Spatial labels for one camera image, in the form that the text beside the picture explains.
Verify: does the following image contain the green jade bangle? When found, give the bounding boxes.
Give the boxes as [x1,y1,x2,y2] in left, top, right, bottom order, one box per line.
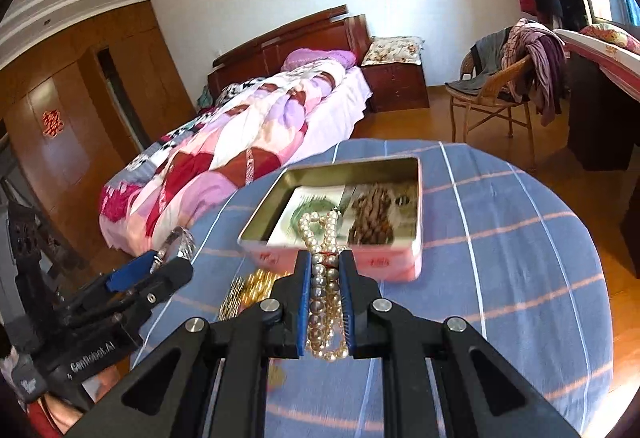
[270,185,348,249]

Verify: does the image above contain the dark wooden desk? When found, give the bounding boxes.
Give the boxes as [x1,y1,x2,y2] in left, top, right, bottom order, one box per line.
[565,38,640,171]

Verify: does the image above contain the floral cushion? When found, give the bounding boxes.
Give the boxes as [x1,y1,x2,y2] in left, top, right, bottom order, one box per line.
[361,36,425,66]

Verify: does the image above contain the wooden nightstand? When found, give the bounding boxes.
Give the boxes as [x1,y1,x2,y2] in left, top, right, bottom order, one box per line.
[361,61,431,114]

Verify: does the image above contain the person's left hand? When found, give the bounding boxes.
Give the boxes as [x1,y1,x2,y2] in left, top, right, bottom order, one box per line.
[30,394,85,433]

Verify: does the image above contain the dark carved chair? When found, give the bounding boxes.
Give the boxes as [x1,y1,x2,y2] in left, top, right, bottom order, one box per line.
[0,168,86,319]

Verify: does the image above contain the large gold bead bracelet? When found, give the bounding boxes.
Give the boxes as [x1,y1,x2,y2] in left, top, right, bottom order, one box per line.
[242,268,293,306]

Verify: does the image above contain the wooden wardrobe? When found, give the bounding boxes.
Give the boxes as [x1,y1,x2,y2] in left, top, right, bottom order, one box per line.
[0,1,196,264]

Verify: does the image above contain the silver bangle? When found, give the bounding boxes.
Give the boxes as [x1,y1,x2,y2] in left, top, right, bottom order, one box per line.
[152,227,197,266]

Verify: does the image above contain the pink pillow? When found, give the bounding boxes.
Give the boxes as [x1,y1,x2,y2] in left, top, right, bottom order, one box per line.
[281,47,357,72]

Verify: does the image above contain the grey garment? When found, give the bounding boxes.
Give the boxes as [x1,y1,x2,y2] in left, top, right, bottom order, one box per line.
[445,31,516,100]

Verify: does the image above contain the pink bedsheet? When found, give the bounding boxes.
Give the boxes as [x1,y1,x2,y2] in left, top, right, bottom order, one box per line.
[300,66,373,154]

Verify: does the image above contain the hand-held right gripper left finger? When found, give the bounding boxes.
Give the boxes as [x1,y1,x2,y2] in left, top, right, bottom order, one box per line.
[65,251,313,438]

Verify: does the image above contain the wicker chair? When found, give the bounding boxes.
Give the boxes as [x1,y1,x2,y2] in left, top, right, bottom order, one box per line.
[446,51,538,164]

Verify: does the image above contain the floral pink bedding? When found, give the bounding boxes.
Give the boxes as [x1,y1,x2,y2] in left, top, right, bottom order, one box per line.
[555,22,640,89]

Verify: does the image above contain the black white patterned blanket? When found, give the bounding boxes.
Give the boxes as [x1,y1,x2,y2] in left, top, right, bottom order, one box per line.
[200,79,263,119]

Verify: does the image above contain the pearl bead necklace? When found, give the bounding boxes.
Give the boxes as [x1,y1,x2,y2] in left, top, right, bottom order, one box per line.
[298,211,352,362]

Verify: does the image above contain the blue checked tablecloth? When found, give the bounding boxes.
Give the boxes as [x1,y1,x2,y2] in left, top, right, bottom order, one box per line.
[130,138,615,438]

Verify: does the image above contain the purple garments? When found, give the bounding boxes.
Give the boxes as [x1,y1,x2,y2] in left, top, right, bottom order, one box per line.
[500,18,568,126]

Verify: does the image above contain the pink patchwork quilt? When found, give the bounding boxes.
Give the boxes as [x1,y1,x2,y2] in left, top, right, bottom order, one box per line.
[98,61,351,254]

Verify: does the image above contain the small gold bead chain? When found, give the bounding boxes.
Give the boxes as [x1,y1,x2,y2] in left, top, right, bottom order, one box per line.
[217,275,247,321]

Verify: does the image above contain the wooden bed headboard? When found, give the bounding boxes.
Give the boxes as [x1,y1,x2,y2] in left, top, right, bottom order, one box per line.
[207,4,373,94]

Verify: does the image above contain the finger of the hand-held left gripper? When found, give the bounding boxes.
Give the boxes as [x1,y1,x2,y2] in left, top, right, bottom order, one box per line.
[70,261,195,330]
[57,252,157,314]

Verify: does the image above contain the brown bead bracelet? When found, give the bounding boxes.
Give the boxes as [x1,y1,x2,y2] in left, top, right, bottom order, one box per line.
[347,183,418,246]

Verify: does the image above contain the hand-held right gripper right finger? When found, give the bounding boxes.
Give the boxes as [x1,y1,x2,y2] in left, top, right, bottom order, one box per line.
[338,249,581,438]

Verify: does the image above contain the pink tin box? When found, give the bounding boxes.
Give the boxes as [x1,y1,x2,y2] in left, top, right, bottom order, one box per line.
[237,155,425,283]

